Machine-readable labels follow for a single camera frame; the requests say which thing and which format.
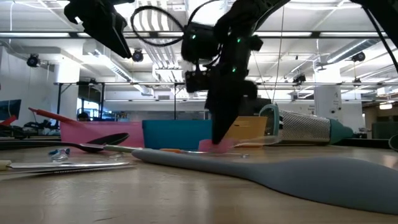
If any black right camera cable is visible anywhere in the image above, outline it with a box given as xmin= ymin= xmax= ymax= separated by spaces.
xmin=129 ymin=0 xmax=224 ymax=48

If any yellow plastic basket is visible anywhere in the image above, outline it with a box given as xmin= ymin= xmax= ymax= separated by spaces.
xmin=224 ymin=116 xmax=269 ymax=147

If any teal patterned handle knife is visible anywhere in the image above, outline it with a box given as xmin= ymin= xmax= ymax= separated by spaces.
xmin=0 ymin=165 xmax=137 ymax=177

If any black left frame rail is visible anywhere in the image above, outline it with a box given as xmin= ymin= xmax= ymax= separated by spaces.
xmin=0 ymin=136 xmax=62 ymax=151

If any black monitor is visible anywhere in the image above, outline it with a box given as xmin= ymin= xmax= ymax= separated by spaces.
xmin=247 ymin=96 xmax=273 ymax=118

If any yellow-handled knife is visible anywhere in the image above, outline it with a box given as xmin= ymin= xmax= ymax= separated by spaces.
xmin=0 ymin=159 xmax=131 ymax=171

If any blue-screen monitor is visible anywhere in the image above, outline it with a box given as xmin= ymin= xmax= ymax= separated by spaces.
xmin=0 ymin=99 xmax=22 ymax=121

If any white column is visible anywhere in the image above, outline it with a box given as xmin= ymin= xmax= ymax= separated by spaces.
xmin=313 ymin=85 xmax=343 ymax=124

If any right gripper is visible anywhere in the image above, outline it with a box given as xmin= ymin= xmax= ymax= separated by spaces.
xmin=185 ymin=34 xmax=264 ymax=145

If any teal plastic bin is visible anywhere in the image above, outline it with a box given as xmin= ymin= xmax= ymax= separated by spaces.
xmin=142 ymin=119 xmax=214 ymax=151

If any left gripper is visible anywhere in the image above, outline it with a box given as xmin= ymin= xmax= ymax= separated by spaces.
xmin=63 ymin=0 xmax=134 ymax=59

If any black background table frame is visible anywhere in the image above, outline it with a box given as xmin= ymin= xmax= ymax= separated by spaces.
xmin=54 ymin=81 xmax=222 ymax=121

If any pink plastic bin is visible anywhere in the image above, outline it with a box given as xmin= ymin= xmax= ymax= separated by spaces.
xmin=59 ymin=120 xmax=146 ymax=149

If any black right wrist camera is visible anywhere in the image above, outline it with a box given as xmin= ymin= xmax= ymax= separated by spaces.
xmin=181 ymin=22 xmax=220 ymax=63

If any blue mini spatula clear handle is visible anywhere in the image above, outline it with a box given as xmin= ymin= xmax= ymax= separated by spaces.
xmin=47 ymin=147 xmax=71 ymax=163

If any black frame rail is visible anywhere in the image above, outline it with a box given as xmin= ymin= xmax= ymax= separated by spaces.
xmin=329 ymin=138 xmax=393 ymax=149
xmin=0 ymin=136 xmax=62 ymax=151

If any dark background equipment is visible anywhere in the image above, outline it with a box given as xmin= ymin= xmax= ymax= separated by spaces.
xmin=23 ymin=119 xmax=62 ymax=138

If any black slotted spatula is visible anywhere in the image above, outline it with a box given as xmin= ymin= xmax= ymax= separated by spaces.
xmin=0 ymin=133 xmax=130 ymax=152

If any black framed light bar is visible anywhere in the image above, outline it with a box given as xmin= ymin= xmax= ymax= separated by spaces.
xmin=0 ymin=30 xmax=398 ymax=40

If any metal grater with teal ends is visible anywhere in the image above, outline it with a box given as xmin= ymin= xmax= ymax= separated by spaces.
xmin=259 ymin=103 xmax=354 ymax=146

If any black right frame rail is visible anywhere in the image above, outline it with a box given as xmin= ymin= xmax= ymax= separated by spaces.
xmin=329 ymin=138 xmax=393 ymax=149

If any grey silicone spoon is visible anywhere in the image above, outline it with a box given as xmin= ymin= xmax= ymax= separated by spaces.
xmin=132 ymin=148 xmax=398 ymax=216

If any thin hanging cable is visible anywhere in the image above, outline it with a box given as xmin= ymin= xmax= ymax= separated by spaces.
xmin=271 ymin=0 xmax=285 ymax=104

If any silver ventilation duct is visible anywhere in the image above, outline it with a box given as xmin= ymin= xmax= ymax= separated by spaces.
xmin=325 ymin=39 xmax=389 ymax=65

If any red bar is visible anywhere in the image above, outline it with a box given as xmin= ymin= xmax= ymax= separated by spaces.
xmin=0 ymin=114 xmax=19 ymax=127

